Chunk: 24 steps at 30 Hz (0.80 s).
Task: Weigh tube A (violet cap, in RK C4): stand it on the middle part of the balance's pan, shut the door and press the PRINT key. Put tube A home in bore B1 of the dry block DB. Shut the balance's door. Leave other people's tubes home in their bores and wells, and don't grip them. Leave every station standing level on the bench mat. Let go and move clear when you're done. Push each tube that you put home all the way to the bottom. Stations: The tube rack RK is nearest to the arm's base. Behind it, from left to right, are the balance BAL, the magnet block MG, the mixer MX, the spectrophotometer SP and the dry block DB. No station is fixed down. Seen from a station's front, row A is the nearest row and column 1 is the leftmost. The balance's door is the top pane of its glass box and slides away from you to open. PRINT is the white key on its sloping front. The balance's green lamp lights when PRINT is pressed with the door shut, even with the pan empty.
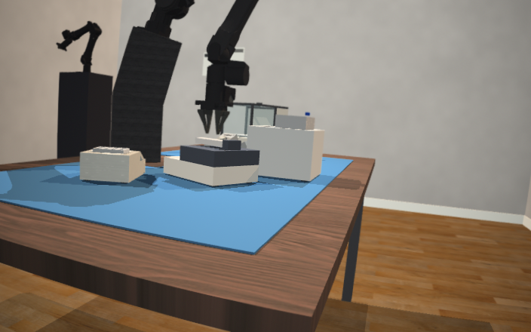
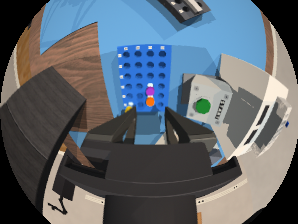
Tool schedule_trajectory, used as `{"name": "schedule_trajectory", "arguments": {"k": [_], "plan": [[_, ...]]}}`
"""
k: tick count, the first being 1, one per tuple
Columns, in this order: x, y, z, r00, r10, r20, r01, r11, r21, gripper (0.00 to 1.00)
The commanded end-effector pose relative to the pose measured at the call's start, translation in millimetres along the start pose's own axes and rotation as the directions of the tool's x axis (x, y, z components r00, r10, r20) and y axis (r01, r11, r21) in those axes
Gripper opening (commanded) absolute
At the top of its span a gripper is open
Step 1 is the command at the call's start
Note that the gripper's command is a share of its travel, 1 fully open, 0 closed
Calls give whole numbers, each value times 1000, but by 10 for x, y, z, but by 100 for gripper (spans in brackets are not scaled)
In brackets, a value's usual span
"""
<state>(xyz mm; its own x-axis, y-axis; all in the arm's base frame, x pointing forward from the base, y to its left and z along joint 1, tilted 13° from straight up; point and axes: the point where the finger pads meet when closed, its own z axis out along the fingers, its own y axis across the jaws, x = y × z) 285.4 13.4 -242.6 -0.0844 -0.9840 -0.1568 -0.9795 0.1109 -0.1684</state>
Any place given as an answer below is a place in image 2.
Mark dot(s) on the clear test tube with liquid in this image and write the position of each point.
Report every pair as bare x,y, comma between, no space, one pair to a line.
150,89

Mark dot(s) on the blue flat mat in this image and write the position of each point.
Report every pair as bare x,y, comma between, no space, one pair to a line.
232,27

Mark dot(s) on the blue tube rack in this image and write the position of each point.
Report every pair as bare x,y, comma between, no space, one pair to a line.
138,74

